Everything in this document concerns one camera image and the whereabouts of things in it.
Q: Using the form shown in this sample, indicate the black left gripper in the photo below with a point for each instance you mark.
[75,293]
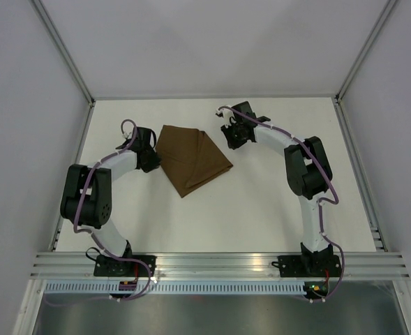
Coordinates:
[155,163]

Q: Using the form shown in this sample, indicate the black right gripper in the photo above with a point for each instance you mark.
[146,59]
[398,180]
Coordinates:
[232,143]

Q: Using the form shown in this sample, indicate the brown cloth napkin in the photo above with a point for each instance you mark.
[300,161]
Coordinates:
[189,158]

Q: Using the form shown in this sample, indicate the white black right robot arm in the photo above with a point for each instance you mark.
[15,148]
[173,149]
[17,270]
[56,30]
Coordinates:
[309,176]

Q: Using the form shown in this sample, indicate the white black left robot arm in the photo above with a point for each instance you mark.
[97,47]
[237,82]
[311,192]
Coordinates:
[87,195]

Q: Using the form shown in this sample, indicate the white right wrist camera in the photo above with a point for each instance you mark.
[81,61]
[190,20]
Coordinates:
[225,112]

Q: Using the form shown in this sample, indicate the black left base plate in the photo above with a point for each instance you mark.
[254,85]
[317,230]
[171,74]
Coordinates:
[109,267]

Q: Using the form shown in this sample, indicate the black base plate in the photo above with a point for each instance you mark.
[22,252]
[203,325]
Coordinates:
[294,266]
[109,267]

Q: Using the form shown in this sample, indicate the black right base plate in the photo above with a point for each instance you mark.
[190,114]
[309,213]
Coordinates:
[294,266]

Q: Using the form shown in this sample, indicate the aluminium frame rail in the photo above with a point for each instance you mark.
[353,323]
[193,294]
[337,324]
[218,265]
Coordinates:
[363,266]

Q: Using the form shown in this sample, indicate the white slotted cable duct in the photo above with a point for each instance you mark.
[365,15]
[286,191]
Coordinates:
[177,287]

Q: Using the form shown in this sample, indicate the left aluminium frame post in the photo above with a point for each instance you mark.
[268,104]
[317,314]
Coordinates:
[57,40]

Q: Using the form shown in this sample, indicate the aluminium frame post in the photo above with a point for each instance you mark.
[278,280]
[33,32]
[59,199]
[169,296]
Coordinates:
[57,40]
[371,40]

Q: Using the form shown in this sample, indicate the right aluminium frame post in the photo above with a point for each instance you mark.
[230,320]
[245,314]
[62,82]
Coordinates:
[371,40]

